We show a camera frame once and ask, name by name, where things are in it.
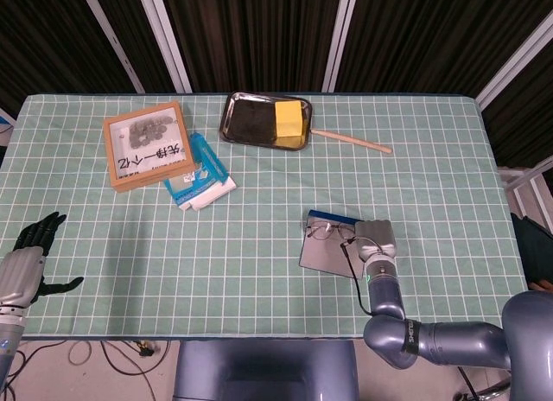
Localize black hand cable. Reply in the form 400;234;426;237
340;239;373;316

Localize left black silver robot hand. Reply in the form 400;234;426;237
0;211;86;309

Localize black floor cables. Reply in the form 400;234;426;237
8;339;174;401

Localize blue-grey robot torso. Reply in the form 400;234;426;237
172;339;360;401

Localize green white checked tablecloth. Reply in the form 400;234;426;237
0;93;541;340

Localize black metal tray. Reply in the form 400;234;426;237
218;91;314;151

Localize black curtain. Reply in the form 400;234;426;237
0;0;553;169

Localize black wire-frame eyeglasses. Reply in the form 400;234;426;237
305;221;360;243

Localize blue white paper packet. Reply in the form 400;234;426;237
162;131;238;212

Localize person in dark clothing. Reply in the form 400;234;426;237
511;211;553;295

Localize wooden framed glass-top box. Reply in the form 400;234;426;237
102;102;196;194

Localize white metal frame post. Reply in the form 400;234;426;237
474;19;553;111
499;156;553;206
322;0;360;93
136;0;194;93
79;0;146;93

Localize yellow sponge block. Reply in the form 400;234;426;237
274;100;303;138

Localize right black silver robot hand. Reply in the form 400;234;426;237
352;220;398;261

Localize blue folding glasses case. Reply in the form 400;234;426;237
298;209;369;281

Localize light wooden stick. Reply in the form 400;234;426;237
311;128;393;155

